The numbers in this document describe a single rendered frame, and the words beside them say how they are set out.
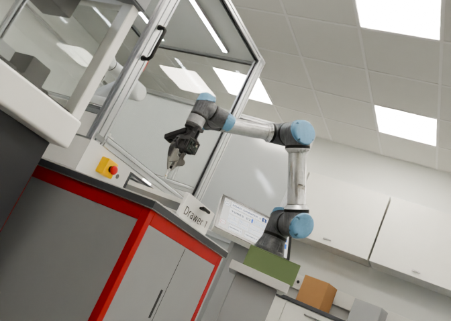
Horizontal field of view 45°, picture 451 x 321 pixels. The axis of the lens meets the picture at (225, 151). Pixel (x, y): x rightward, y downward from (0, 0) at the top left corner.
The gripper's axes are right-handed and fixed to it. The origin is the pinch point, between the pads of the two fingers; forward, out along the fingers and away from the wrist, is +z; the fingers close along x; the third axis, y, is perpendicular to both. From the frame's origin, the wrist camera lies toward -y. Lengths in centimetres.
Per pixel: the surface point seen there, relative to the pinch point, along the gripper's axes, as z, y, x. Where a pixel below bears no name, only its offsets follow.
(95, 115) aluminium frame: -6.9, -29.2, -23.8
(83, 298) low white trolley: 57, 30, -36
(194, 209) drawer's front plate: 8.5, 0.0, 25.6
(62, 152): 12.7, -35.2, -25.0
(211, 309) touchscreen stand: 45, -40, 121
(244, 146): -82, -113, 172
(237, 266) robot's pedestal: 23, 18, 48
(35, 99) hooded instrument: 11, 11, -72
